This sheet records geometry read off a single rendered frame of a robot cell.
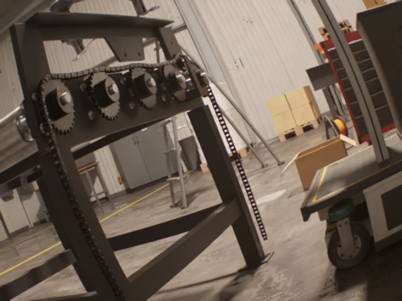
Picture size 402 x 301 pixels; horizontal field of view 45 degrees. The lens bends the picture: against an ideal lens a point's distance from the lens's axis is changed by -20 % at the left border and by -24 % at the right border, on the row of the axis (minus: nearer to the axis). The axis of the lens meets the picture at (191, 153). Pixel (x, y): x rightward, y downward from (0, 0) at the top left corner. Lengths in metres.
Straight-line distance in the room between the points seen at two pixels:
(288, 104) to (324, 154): 5.99
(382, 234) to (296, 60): 10.32
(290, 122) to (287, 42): 2.62
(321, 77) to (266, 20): 5.39
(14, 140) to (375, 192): 1.12
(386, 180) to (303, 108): 8.19
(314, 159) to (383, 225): 2.33
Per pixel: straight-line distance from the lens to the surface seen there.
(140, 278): 1.60
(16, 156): 1.91
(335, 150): 4.00
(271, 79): 12.05
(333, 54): 3.84
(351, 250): 1.84
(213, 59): 12.15
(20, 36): 1.51
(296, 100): 9.86
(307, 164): 4.02
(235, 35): 12.21
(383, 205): 1.73
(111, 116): 1.70
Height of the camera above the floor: 0.65
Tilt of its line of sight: 2 degrees down
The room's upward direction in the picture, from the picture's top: 22 degrees counter-clockwise
